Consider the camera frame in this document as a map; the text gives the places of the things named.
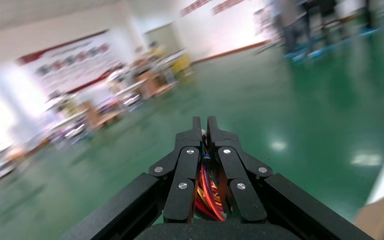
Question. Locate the brown cardboard compartment box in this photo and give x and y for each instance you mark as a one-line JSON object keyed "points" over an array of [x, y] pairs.
{"points": [[377, 220]]}

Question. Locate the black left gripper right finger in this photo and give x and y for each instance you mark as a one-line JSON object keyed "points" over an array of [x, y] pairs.
{"points": [[245, 198]]}

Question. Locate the red white wall banner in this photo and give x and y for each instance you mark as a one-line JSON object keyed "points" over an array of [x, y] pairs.
{"points": [[69, 63]]}

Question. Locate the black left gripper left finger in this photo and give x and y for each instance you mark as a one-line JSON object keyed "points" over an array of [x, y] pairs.
{"points": [[182, 195]]}

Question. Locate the wooden background workbench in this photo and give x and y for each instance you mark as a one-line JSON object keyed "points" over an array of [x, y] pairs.
{"points": [[152, 84]]}

